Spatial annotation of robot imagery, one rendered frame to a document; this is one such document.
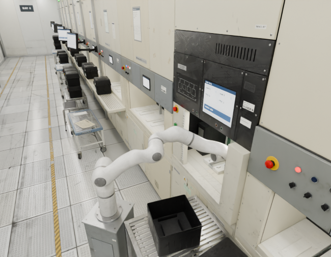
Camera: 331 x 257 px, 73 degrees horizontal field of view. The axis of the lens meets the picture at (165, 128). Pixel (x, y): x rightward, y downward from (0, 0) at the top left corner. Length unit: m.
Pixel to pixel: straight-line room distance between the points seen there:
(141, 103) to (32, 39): 11.94
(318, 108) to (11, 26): 14.47
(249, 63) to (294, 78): 0.23
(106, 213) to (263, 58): 1.36
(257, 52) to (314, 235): 1.14
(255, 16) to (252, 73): 0.25
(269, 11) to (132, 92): 2.37
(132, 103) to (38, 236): 1.91
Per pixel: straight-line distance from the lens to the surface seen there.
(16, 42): 14.84
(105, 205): 1.66
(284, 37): 1.08
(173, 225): 1.66
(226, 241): 1.51
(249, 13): 1.20
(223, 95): 1.34
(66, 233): 2.79
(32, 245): 2.83
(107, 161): 1.55
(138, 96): 3.24
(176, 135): 1.35
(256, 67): 1.16
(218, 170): 1.93
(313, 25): 1.01
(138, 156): 1.40
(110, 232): 1.70
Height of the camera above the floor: 2.04
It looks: 27 degrees down
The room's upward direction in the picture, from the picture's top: straight up
